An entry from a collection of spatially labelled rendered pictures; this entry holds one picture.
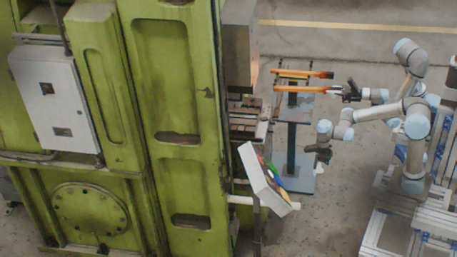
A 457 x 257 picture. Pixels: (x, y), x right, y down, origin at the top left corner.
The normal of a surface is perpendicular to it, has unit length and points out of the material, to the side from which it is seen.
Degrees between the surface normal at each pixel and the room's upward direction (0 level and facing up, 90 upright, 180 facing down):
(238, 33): 90
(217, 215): 90
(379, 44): 0
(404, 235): 0
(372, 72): 0
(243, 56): 90
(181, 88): 89
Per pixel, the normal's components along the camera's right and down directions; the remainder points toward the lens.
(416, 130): -0.31, 0.56
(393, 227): -0.06, -0.73
